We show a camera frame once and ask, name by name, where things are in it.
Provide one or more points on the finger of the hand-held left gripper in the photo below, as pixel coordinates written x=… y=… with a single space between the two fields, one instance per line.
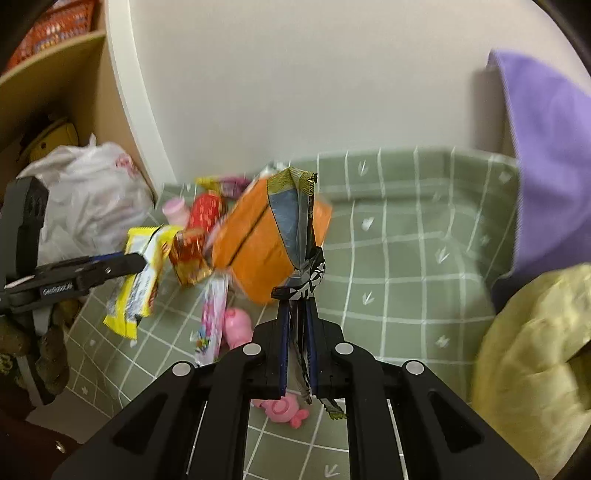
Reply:
x=120 y=264

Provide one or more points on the yellow toy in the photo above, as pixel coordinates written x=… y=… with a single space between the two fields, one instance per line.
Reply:
x=51 y=136

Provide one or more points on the red gold snack packet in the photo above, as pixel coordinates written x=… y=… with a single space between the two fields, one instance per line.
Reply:
x=189 y=258

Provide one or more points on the red round pouch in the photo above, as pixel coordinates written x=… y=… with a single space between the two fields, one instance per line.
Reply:
x=205 y=212

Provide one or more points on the pink pig toy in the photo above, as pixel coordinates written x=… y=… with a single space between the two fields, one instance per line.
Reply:
x=235 y=325

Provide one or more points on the purple yellow snack wrapper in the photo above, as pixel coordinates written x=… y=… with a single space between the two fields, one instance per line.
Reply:
x=221 y=184

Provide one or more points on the purple cloth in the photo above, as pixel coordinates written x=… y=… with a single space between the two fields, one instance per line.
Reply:
x=554 y=184

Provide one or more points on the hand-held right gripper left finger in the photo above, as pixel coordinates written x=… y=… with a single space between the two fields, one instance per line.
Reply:
x=284 y=350

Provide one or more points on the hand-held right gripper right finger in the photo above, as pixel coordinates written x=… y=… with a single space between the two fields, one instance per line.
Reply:
x=313 y=355

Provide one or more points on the green grid bedsheet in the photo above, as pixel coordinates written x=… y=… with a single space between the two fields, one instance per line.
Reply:
x=406 y=258

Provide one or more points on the brown plush toy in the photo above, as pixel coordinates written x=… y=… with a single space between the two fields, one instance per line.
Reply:
x=51 y=350

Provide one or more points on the orange packets on shelf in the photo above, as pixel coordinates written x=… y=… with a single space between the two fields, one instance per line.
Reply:
x=55 y=25

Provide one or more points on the wooden shelf unit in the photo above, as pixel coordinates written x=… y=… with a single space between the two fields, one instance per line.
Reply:
x=60 y=53

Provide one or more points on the pink white candy wrapper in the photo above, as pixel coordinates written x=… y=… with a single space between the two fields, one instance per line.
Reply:
x=210 y=318

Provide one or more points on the dark blue silver snack wrapper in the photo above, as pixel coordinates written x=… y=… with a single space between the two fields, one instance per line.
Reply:
x=288 y=217

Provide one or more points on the white plastic bag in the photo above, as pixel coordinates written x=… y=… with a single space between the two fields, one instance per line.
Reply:
x=92 y=194

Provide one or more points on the yellow-green blanket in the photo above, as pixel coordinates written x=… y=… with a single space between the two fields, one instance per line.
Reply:
x=531 y=360

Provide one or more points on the orange plastic bag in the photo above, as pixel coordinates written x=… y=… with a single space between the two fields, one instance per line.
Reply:
x=249 y=258

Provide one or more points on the pink plastic bottle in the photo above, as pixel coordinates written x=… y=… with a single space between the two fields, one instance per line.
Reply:
x=175 y=210

